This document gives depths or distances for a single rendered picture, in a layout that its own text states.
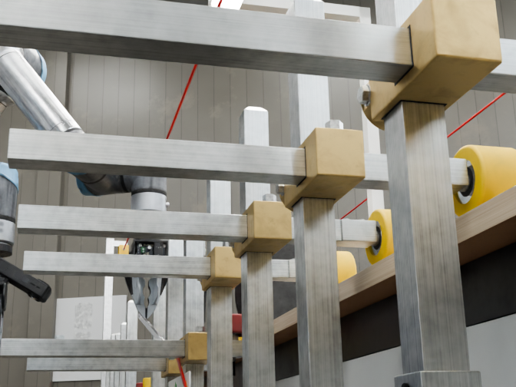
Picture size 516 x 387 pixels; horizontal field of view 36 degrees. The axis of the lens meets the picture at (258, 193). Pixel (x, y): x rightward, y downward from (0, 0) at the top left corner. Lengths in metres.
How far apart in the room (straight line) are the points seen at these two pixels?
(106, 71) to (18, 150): 9.40
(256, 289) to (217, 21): 0.57
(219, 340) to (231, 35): 0.81
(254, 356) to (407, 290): 0.48
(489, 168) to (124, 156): 0.37
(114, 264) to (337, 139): 0.56
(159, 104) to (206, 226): 8.72
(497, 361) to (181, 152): 0.40
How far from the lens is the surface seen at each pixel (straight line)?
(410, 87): 0.59
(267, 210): 1.00
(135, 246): 1.65
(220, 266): 1.23
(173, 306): 1.79
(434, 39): 0.55
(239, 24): 0.55
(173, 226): 1.01
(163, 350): 1.49
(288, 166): 0.79
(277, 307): 7.39
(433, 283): 0.57
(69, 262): 1.24
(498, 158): 0.87
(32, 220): 1.00
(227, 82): 9.60
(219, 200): 1.34
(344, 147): 0.78
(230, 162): 0.78
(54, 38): 0.54
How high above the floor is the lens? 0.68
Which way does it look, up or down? 17 degrees up
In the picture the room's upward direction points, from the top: 1 degrees counter-clockwise
